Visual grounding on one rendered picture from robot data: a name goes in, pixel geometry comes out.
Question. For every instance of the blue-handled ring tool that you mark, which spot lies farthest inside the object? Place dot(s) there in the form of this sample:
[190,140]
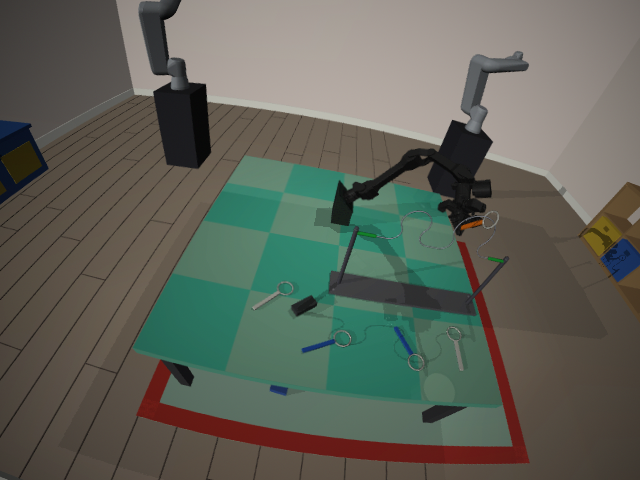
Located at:
[316,346]
[409,351]

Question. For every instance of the orange-brown long handle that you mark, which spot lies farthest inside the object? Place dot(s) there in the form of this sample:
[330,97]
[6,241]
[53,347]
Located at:
[476,223]

